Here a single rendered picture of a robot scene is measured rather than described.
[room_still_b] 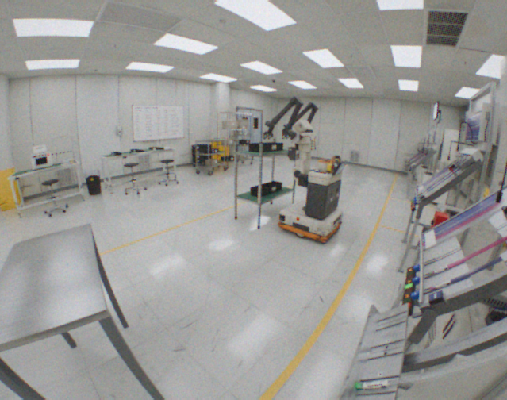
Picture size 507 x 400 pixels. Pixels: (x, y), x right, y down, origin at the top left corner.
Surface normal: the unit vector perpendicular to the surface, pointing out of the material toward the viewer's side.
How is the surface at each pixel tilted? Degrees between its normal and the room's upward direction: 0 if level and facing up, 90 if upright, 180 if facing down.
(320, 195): 90
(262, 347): 0
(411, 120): 90
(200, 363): 0
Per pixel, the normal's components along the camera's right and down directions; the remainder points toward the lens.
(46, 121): 0.76, 0.22
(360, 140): -0.65, 0.24
